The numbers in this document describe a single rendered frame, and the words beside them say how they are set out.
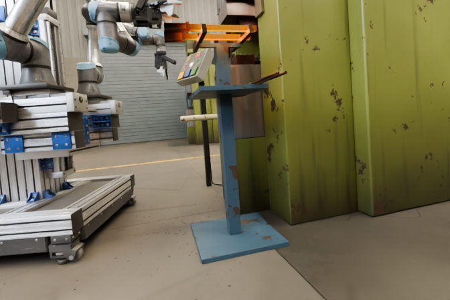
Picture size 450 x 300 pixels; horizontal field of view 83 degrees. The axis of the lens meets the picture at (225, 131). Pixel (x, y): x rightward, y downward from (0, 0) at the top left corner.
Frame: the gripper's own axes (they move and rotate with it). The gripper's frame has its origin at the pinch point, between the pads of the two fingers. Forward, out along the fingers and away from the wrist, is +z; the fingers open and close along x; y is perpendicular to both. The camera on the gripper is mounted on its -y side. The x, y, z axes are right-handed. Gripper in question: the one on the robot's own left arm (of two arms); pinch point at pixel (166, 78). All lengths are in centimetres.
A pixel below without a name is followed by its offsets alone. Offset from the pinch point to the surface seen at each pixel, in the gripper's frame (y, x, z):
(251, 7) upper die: -65, 25, -39
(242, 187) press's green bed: -49, 44, 76
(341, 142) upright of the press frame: -105, 57, 52
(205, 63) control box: -30.1, -15.6, -12.7
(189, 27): -28, 89, -6
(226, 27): -44, 85, -6
